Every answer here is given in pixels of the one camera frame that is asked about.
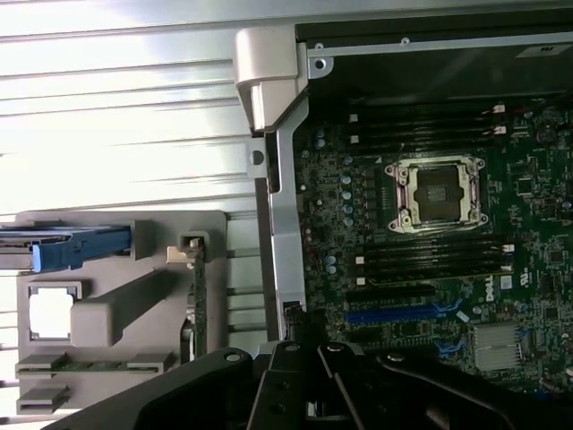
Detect hard disk in blue carrier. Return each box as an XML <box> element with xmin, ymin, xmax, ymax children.
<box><xmin>0</xmin><ymin>225</ymin><xmax>132</xmax><ymax>273</ymax></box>

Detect green RAM stick bare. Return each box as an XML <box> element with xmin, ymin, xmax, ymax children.
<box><xmin>56</xmin><ymin>357</ymin><xmax>132</xmax><ymax>373</ymax></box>

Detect silver CPU chip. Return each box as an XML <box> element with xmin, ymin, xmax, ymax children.
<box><xmin>29</xmin><ymin>286</ymin><xmax>75</xmax><ymax>338</ymax></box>

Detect metal CPU socket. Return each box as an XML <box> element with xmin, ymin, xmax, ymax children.
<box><xmin>384</xmin><ymin>155</ymin><xmax>487</xmax><ymax>234</ymax></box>

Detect open dark PC case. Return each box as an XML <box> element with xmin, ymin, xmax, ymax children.
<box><xmin>232</xmin><ymin>0</ymin><xmax>573</xmax><ymax>404</ymax></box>

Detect silver chipset heatsink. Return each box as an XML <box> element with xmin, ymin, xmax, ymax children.
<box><xmin>473</xmin><ymin>322</ymin><xmax>524</xmax><ymax>372</ymax></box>

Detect green Dell motherboard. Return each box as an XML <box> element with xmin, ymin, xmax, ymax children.
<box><xmin>295</xmin><ymin>102</ymin><xmax>573</xmax><ymax>395</ymax></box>

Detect long black expansion slot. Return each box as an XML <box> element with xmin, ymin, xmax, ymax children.
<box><xmin>346</xmin><ymin>285</ymin><xmax>436</xmax><ymax>305</ymax></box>

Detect black RAM slot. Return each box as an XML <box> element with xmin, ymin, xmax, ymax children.
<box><xmin>355</xmin><ymin>239</ymin><xmax>515</xmax><ymax>253</ymax></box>
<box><xmin>347</xmin><ymin>127</ymin><xmax>506</xmax><ymax>141</ymax></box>
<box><xmin>347</xmin><ymin>101</ymin><xmax>506</xmax><ymax>118</ymax></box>
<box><xmin>347</xmin><ymin>138</ymin><xmax>506</xmax><ymax>156</ymax></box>
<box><xmin>355</xmin><ymin>250</ymin><xmax>515</xmax><ymax>263</ymax></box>
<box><xmin>355</xmin><ymin>261</ymin><xmax>515</xmax><ymax>274</ymax></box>
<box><xmin>347</xmin><ymin>116</ymin><xmax>506</xmax><ymax>130</ymax></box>

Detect grey plastic parts rack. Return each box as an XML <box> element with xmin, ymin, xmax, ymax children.
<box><xmin>15</xmin><ymin>210</ymin><xmax>238</xmax><ymax>417</ymax></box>

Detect blue expansion slot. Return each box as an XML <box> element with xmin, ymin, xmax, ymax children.
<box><xmin>346</xmin><ymin>307</ymin><xmax>439</xmax><ymax>327</ymax></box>

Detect short black expansion slot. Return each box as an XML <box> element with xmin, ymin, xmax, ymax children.
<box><xmin>346</xmin><ymin>330</ymin><xmax>387</xmax><ymax>347</ymax></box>

